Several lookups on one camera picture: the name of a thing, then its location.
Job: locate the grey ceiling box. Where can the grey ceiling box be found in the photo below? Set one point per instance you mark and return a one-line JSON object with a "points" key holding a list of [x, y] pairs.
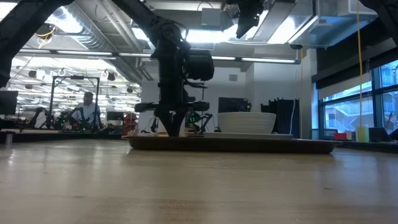
{"points": [[211, 17]]}

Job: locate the black folded partition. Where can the black folded partition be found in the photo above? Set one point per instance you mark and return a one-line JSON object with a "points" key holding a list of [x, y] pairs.
{"points": [[283, 119]]}

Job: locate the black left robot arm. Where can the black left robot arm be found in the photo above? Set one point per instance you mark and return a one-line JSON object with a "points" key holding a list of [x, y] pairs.
{"points": [[25, 25]]}

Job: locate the white ceramic mug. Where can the white ceramic mug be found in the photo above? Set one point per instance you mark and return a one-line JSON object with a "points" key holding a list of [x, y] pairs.
{"points": [[162, 126]]}

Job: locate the dark laptop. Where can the dark laptop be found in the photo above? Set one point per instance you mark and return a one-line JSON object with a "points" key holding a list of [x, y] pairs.
{"points": [[377, 134]]}

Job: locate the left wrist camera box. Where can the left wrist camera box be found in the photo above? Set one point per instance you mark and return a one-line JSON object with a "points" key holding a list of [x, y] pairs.
{"points": [[200, 65]]}

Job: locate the dome security camera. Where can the dome security camera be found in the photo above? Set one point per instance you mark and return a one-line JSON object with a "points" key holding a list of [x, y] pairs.
{"points": [[296, 46]]}

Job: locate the person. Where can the person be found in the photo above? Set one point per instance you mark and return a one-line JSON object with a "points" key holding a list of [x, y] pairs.
{"points": [[87, 109]]}

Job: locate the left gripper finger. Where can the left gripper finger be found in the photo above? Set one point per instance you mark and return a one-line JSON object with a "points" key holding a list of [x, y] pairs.
{"points": [[178, 124], [168, 124]]}

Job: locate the white ceramic plate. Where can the white ceramic plate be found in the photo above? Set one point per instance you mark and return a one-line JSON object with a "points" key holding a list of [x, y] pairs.
{"points": [[280, 136]]}

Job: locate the black studio lamp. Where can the black studio lamp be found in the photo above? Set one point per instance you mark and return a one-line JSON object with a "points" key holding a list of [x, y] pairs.
{"points": [[111, 76]]}

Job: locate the dark side desk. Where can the dark side desk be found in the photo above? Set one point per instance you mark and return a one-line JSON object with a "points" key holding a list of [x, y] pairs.
{"points": [[379, 146]]}

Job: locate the black monitor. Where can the black monitor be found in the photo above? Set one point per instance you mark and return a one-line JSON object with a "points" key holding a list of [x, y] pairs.
{"points": [[7, 102], [233, 105]]}

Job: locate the dark brown serving tray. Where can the dark brown serving tray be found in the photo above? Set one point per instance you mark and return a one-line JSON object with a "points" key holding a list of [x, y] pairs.
{"points": [[236, 146]]}

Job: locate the dark side table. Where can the dark side table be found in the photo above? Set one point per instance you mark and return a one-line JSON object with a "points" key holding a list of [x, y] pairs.
{"points": [[46, 136]]}

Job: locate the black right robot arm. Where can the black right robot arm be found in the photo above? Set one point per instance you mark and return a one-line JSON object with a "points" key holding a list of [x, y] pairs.
{"points": [[388, 12]]}

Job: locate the wall vent grille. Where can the wall vent grille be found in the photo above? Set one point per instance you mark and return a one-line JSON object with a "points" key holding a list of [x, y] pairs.
{"points": [[233, 77]]}

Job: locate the black background robot arm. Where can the black background robot arm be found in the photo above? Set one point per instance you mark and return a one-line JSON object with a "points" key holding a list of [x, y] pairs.
{"points": [[66, 118], [199, 121]]}

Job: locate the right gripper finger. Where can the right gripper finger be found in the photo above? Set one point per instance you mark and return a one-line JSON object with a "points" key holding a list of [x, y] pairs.
{"points": [[244, 26]]}

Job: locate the red tool cart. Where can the red tool cart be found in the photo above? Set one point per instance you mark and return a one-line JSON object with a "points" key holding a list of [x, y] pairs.
{"points": [[130, 123]]}

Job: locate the black metal frame stand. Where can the black metal frame stand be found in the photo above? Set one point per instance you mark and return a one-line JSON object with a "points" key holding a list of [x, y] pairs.
{"points": [[76, 77]]}

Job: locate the red box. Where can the red box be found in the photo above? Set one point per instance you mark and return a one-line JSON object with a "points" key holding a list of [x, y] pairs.
{"points": [[339, 136]]}

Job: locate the white ribbed bowl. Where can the white ribbed bowl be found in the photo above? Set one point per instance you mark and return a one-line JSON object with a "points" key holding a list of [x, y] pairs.
{"points": [[245, 123]]}

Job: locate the yellow-green cup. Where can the yellow-green cup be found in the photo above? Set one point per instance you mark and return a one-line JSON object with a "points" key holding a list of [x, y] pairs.
{"points": [[362, 133]]}

